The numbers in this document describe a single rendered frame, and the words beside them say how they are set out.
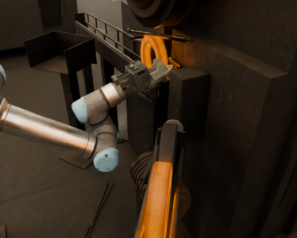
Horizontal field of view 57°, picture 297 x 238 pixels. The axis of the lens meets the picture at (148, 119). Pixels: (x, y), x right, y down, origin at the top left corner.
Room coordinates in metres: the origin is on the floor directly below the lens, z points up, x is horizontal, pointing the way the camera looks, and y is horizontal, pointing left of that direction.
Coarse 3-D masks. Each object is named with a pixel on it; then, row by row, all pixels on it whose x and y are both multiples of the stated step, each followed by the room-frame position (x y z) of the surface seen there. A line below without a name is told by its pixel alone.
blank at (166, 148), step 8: (168, 128) 0.50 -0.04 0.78; (176, 128) 0.50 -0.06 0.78; (168, 136) 0.47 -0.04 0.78; (176, 136) 0.50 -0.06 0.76; (160, 144) 0.46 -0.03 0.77; (168, 144) 0.45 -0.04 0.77; (176, 144) 0.54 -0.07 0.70; (160, 152) 0.44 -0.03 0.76; (168, 152) 0.44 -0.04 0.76; (160, 160) 0.43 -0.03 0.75; (168, 160) 0.43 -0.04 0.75
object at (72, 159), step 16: (64, 32) 1.43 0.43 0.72; (32, 48) 1.32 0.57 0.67; (48, 48) 1.40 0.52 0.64; (64, 48) 1.44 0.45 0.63; (80, 48) 1.24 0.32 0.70; (32, 64) 1.30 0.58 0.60; (48, 64) 1.31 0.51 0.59; (64, 64) 1.30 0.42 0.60; (80, 64) 1.23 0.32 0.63; (96, 64) 1.33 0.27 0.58; (64, 80) 1.27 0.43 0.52; (64, 96) 1.29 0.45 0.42; (80, 128) 1.28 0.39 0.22; (64, 160) 1.24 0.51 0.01; (80, 160) 1.24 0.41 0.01
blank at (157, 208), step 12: (156, 168) 0.36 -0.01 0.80; (168, 168) 0.36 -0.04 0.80; (156, 180) 0.33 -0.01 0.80; (168, 180) 0.33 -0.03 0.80; (156, 192) 0.31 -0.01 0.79; (168, 192) 0.31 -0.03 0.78; (156, 204) 0.29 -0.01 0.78; (168, 204) 0.36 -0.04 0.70; (156, 216) 0.28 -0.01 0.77; (144, 228) 0.27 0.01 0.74; (156, 228) 0.27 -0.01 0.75
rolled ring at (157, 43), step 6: (144, 36) 1.02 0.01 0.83; (150, 36) 0.97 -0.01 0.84; (144, 42) 1.02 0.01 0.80; (150, 42) 0.97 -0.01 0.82; (156, 42) 0.94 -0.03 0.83; (162, 42) 0.94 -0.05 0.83; (144, 48) 1.03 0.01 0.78; (150, 48) 1.04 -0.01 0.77; (156, 48) 0.92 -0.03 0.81; (162, 48) 0.92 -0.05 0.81; (144, 54) 1.04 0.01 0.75; (150, 54) 1.05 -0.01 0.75; (156, 54) 0.92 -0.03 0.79; (162, 54) 0.91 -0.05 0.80; (144, 60) 1.03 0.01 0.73; (150, 60) 1.04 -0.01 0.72; (162, 60) 0.90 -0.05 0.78; (150, 66) 1.02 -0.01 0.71
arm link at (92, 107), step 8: (88, 96) 0.76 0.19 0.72; (96, 96) 0.75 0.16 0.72; (104, 96) 0.75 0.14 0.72; (72, 104) 0.74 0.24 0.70; (80, 104) 0.73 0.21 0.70; (88, 104) 0.73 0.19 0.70; (96, 104) 0.73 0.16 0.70; (104, 104) 0.74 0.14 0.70; (80, 112) 0.71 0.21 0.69; (88, 112) 0.72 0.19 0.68; (96, 112) 0.73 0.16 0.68; (104, 112) 0.75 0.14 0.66; (80, 120) 0.71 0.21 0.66; (88, 120) 0.73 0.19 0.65; (96, 120) 0.73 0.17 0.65
